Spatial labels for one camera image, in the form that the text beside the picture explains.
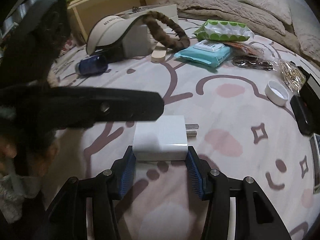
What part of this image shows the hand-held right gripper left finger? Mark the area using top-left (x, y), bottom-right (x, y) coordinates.
top-left (47, 145), bottom-right (137, 240)

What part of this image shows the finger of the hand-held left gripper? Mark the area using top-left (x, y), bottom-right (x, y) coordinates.
top-left (5, 0), bottom-right (71, 88)
top-left (0, 86), bottom-right (165, 130)

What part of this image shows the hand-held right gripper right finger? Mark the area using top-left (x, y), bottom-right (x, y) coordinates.
top-left (186, 145), bottom-right (292, 240)

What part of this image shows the white charger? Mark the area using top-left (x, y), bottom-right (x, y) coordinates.
top-left (132, 115), bottom-right (199, 162)

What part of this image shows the person's left hand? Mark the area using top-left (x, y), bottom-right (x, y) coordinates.
top-left (0, 136), bottom-right (59, 183)

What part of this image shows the blue cylinder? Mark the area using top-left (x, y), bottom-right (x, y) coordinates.
top-left (76, 55), bottom-right (108, 76)

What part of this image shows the printed blanket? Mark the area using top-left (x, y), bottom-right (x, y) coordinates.
top-left (47, 17), bottom-right (318, 240)

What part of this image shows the beige visor cap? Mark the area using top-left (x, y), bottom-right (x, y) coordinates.
top-left (86, 14), bottom-right (150, 55)

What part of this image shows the brown braided headband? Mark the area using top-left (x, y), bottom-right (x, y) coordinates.
top-left (142, 11), bottom-right (191, 52)

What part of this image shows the teal wet wipes pack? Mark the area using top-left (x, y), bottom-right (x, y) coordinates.
top-left (174, 40), bottom-right (233, 68)

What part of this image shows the white storage box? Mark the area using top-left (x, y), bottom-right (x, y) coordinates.
top-left (116, 4), bottom-right (178, 24)

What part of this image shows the white jar lid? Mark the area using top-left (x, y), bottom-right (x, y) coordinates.
top-left (265, 80), bottom-right (290, 106)

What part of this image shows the blue playing card deck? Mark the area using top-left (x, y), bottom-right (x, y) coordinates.
top-left (309, 134), bottom-right (320, 194)

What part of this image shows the black power bank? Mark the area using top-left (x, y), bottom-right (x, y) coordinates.
top-left (290, 95), bottom-right (314, 136)

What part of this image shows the bag of gold clips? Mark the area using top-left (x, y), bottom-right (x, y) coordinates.
top-left (274, 59), bottom-right (307, 93)

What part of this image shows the green white wipes pack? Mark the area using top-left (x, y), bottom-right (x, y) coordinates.
top-left (194, 19), bottom-right (253, 42)

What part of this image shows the black and white box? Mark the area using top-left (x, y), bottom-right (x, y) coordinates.
top-left (299, 66), bottom-right (318, 100)

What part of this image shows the quilted beige pillow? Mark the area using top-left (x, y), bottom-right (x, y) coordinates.
top-left (176, 0), bottom-right (287, 36)
top-left (291, 21), bottom-right (320, 68)

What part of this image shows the beige comforter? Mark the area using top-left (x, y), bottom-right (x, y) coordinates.
top-left (175, 0), bottom-right (320, 63)

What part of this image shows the fluffy beige pillow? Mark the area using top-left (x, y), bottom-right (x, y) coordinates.
top-left (236, 0), bottom-right (293, 25)

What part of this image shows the bag of dark hair ties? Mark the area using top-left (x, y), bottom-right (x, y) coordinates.
top-left (231, 55), bottom-right (275, 72)

